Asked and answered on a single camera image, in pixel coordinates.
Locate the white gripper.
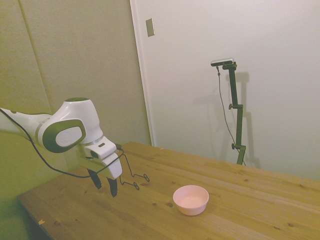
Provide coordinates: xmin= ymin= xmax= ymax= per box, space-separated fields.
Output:
xmin=78 ymin=146 xmax=124 ymax=199

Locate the pink bowl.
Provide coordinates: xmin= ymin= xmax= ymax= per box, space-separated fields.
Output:
xmin=172 ymin=184 xmax=210 ymax=217

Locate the black wire dish stand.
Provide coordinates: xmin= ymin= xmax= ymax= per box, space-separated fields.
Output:
xmin=119 ymin=149 xmax=151 ymax=191

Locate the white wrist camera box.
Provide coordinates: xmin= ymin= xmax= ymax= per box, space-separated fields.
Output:
xmin=84 ymin=136 xmax=119 ymax=160

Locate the white door frame trim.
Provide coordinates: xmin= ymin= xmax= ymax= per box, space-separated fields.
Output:
xmin=129 ymin=0 xmax=157 ymax=147

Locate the black camera stand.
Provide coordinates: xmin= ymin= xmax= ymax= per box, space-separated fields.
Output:
xmin=222 ymin=61 xmax=247 ymax=166

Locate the grey wall switch plate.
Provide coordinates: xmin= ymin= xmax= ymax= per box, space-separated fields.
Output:
xmin=145 ymin=17 xmax=155 ymax=38

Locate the silver exterior camera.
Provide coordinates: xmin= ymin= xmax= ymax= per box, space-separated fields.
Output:
xmin=210 ymin=57 xmax=235 ymax=67

